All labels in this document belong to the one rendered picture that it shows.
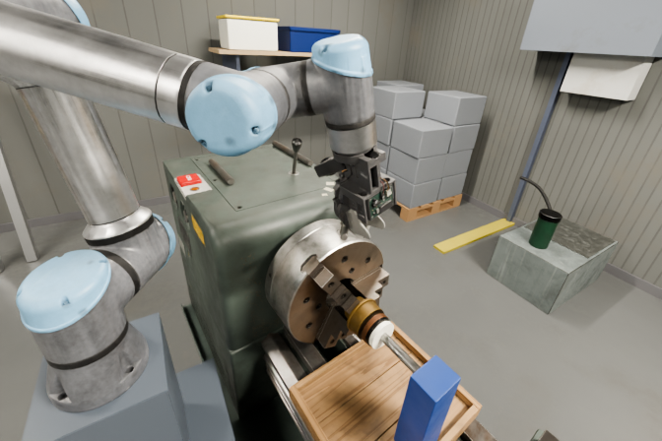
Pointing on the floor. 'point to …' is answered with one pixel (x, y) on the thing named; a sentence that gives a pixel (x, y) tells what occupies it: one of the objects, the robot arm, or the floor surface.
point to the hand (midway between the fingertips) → (360, 230)
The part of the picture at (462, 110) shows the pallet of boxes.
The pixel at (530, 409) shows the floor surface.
